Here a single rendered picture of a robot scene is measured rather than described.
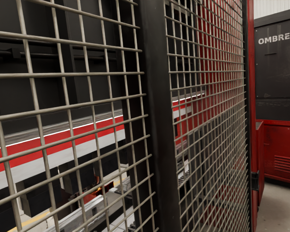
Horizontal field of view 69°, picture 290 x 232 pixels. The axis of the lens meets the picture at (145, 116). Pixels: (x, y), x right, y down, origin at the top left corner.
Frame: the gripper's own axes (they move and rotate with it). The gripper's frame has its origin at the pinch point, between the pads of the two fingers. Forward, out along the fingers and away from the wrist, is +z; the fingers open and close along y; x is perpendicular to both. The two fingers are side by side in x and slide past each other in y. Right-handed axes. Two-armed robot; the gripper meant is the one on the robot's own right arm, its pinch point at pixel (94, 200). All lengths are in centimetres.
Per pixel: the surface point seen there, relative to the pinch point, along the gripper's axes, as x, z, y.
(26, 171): -65, -43, 52
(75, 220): -46, -11, 43
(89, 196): -4.8, -5.2, 3.2
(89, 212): -37, -11, 42
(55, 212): -98, -44, 126
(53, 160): -53, -43, 52
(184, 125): 104, -27, 45
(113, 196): -9.3, -5.7, 32.8
